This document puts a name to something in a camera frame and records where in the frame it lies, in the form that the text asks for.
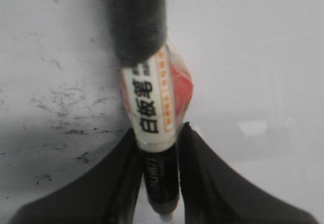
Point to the whiteboard marker with tape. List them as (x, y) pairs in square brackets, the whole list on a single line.
[(157, 90)]

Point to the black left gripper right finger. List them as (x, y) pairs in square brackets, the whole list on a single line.
[(214, 193)]

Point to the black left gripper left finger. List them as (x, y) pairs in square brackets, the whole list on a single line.
[(106, 194)]

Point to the white whiteboard surface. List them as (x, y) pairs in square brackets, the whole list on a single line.
[(257, 70)]

